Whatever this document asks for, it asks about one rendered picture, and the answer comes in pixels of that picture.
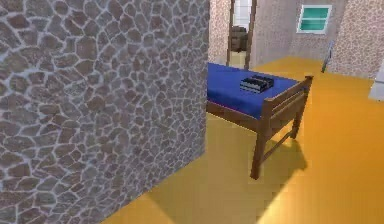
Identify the black book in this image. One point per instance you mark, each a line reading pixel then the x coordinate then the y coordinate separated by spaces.
pixel 256 83

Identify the dark brown chest of drawers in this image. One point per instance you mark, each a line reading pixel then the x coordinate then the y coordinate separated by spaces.
pixel 238 39

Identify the grey baseball bat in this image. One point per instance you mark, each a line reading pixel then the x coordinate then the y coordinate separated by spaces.
pixel 327 56

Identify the pale grey cabinet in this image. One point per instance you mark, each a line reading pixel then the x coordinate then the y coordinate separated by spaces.
pixel 378 86

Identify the blue bed with wooden frame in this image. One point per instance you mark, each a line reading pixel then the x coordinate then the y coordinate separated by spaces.
pixel 233 91

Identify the brown wooden door frame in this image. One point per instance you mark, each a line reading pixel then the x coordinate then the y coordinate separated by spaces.
pixel 250 33

